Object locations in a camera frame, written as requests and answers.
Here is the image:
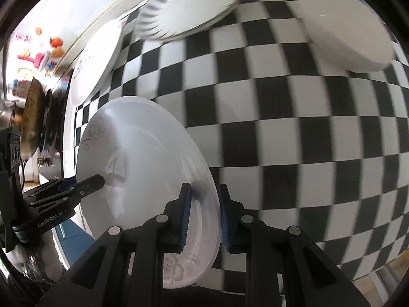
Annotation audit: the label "white plate grey floral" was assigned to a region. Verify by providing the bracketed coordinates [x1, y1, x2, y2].
[76, 96, 221, 289]

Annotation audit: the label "white plate floral rim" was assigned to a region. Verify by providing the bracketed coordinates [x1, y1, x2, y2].
[69, 19, 123, 106]

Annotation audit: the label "white plate black striped rim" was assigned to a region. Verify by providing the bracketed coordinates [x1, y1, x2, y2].
[135, 0, 240, 42]

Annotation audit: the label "plain white bowl front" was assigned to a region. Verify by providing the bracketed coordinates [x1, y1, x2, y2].
[297, 0, 394, 73]

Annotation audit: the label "blue lower cabinet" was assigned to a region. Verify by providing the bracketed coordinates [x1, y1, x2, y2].
[53, 220, 95, 269]

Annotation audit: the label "black frying pan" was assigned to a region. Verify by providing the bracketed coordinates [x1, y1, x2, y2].
[21, 78, 52, 161]

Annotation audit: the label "black white checkered cloth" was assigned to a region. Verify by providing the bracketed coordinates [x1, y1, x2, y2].
[75, 0, 408, 279]

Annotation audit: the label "colourful wall stickers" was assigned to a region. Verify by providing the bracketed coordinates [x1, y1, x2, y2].
[6, 27, 68, 101]

